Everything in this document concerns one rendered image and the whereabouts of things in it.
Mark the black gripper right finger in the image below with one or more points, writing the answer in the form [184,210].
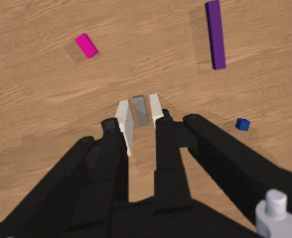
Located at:
[260,190]

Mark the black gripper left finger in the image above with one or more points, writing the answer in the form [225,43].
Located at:
[71,201]

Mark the purple rod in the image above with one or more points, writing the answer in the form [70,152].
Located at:
[215,34]

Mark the small blue cube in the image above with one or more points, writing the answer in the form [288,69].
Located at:
[242,124]

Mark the magenta rectangular block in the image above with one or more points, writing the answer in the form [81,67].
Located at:
[86,45]

